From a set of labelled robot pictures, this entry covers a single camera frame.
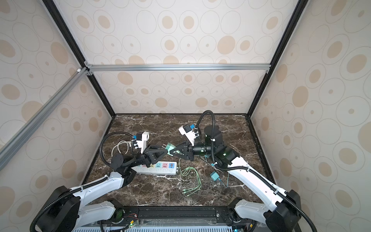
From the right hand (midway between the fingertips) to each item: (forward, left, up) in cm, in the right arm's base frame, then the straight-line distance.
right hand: (177, 149), depth 63 cm
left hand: (-4, +3, +1) cm, 5 cm away
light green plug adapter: (-1, +3, +3) cm, 4 cm away
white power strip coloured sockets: (+4, +13, -28) cm, 31 cm away
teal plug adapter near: (+2, -20, -31) cm, 37 cm away
